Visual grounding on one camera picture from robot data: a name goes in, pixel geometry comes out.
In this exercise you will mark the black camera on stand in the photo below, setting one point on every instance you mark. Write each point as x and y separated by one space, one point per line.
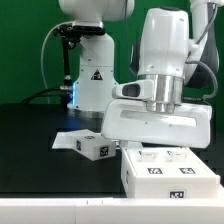
71 34

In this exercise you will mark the white L-shaped fence wall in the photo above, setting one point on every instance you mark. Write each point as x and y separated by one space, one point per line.
18 208

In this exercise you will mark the small white cabinet block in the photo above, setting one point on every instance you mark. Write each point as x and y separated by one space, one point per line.
92 145

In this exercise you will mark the white marker base sheet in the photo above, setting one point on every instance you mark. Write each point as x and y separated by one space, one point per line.
68 140

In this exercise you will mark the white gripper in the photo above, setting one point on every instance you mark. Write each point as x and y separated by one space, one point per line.
187 126

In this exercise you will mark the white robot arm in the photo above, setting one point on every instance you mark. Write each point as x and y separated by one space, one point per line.
176 49

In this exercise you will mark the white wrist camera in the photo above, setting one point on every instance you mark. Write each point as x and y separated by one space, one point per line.
138 90

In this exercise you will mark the white cabinet door panel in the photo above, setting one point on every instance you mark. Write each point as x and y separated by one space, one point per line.
182 161

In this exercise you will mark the white cabinet top panel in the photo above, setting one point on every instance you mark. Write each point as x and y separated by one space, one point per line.
143 163

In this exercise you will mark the white cabinet body box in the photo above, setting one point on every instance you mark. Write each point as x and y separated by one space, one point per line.
174 187

